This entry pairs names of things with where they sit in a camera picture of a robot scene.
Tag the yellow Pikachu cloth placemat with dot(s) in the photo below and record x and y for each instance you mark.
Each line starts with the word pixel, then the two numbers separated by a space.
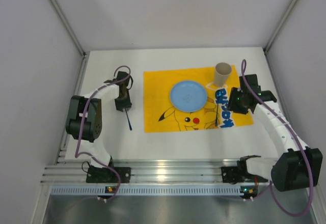
pixel 161 116

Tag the aluminium mounting rail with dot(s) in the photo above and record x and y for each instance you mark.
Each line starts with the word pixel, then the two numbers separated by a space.
pixel 146 171

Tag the blue metallic fork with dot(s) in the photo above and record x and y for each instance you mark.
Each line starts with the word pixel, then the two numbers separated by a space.
pixel 128 119

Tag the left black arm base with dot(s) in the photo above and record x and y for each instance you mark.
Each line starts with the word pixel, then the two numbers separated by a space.
pixel 104 175

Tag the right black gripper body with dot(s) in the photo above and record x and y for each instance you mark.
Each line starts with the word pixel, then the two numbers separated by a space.
pixel 236 102

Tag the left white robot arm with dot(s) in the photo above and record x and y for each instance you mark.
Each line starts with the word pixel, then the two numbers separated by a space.
pixel 85 117

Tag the blue metallic spoon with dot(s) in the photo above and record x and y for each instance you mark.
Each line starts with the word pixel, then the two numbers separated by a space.
pixel 218 95

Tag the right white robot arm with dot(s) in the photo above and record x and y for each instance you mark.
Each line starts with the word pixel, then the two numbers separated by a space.
pixel 298 165

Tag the beige paper cup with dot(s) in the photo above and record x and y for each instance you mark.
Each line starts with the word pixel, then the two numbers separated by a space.
pixel 222 72

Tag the light blue plate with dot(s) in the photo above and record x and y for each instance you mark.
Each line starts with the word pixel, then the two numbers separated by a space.
pixel 188 96

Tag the perforated cable duct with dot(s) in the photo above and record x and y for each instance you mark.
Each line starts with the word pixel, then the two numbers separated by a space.
pixel 156 190

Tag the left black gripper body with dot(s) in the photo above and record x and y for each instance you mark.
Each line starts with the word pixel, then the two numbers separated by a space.
pixel 123 105

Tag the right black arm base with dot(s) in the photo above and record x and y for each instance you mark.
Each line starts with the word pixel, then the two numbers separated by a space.
pixel 233 175

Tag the left aluminium frame post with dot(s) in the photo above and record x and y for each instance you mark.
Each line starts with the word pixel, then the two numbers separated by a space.
pixel 66 25

